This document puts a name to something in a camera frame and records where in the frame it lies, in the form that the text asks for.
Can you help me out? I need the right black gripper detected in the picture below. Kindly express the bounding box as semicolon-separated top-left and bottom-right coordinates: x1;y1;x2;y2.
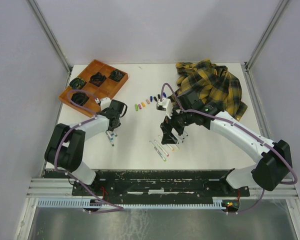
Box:
160;105;194;145

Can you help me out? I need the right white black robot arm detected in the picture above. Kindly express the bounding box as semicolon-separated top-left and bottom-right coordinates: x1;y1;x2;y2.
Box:
156;90;293;196

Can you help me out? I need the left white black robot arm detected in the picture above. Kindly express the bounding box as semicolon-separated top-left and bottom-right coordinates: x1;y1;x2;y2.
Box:
44;97;128;195

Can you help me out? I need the dark green cap marker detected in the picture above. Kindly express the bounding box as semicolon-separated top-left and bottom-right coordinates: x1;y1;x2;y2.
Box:
105;131;114;147

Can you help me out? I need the orange compartment tray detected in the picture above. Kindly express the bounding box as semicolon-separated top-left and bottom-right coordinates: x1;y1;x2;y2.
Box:
59;59;129;117

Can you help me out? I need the yellow plaid shirt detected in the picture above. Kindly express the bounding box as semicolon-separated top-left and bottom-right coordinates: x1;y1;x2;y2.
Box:
175;59;248;121

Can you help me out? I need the black cable coil front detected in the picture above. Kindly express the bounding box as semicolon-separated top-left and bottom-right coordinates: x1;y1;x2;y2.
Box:
70;91;90;108

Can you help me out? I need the black cable coil centre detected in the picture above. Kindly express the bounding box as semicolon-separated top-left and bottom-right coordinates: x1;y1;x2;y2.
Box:
89;71;107;87

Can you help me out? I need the dark green cable coil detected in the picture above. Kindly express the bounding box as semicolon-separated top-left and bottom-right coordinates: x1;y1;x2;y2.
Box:
108;69;124;82

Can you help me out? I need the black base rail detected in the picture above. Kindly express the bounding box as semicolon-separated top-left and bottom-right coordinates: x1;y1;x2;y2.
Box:
72;169;251;205

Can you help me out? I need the green black cable coil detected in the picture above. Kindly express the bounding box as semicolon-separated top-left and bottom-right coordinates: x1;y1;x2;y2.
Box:
69;77;88;91

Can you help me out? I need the white cable duct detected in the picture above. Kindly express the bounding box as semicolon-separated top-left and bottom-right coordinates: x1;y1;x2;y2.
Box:
36;197;226;210

